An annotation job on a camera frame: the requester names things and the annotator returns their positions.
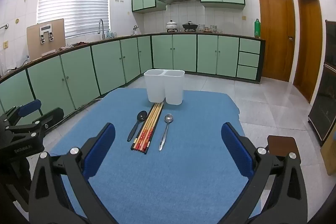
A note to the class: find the white clip device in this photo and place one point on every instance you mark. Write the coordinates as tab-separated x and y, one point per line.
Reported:
46	28

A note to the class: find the yellow wall socket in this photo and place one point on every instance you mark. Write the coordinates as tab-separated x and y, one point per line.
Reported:
244	18

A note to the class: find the black spoon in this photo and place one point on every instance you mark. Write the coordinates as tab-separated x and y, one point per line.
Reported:
134	129

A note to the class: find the dark red cloth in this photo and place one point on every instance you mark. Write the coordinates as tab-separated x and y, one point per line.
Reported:
80	43

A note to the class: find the brown cardboard box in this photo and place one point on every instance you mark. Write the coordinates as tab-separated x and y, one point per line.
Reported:
34	43

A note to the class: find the black wok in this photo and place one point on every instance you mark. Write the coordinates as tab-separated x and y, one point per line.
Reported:
190	26

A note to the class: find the blue table mat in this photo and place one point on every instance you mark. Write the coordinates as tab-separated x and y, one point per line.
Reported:
183	174

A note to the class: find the bundle of chopsticks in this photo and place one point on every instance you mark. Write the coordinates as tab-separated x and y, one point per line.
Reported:
147	129

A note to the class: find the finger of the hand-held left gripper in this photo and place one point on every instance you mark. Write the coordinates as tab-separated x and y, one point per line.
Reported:
31	107
52	116

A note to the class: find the metal spoon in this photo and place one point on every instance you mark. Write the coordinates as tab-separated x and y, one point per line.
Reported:
168	118

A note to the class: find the small clear bottles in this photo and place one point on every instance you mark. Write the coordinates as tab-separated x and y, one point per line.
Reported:
111	35

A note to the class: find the brown wooden stool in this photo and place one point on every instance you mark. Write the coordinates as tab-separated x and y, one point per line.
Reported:
282	144

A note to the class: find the white two-compartment utensil holder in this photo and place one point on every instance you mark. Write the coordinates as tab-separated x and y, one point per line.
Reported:
173	87

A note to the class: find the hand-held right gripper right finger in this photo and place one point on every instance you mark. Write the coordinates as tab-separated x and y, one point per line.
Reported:
236	150

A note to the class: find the white cooking pot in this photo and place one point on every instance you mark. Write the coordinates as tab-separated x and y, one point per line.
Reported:
172	26

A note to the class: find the brown wooden door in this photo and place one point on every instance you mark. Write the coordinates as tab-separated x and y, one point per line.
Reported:
309	43
275	35

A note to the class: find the dark glass-front cabinet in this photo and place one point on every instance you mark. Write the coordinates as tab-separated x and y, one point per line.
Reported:
323	108

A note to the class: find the green bottle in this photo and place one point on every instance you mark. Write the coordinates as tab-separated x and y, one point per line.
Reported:
257	29

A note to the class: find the metal kitchen faucet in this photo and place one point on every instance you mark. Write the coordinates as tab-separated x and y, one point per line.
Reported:
103	32

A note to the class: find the glass jar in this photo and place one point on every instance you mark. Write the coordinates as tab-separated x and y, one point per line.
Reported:
214	28
201	27

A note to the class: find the green base cabinets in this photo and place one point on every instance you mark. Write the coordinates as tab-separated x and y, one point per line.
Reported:
183	53

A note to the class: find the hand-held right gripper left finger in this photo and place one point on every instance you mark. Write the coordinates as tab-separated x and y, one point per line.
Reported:
101	150

